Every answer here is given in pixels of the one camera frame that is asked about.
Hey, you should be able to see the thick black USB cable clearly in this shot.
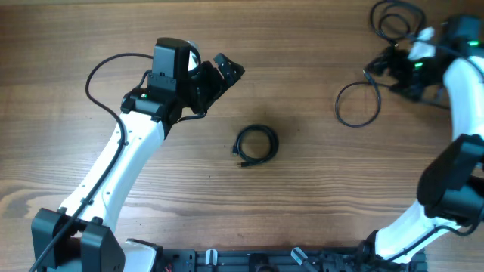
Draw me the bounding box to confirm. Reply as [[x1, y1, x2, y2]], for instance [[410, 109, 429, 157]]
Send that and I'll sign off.
[[334, 56, 394, 128]]

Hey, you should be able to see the thin black USB cable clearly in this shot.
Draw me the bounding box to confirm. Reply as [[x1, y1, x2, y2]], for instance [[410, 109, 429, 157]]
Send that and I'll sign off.
[[369, 0, 428, 48]]

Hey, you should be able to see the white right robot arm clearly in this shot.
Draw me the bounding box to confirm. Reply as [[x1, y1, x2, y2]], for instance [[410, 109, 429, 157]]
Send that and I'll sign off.
[[372, 14, 483, 264]]

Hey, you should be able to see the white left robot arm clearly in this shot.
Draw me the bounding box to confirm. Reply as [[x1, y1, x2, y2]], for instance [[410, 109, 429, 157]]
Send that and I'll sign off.
[[31, 37, 244, 271]]

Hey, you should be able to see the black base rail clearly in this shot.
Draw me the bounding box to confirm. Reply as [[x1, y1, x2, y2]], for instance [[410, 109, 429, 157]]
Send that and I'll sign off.
[[154, 247, 428, 272]]

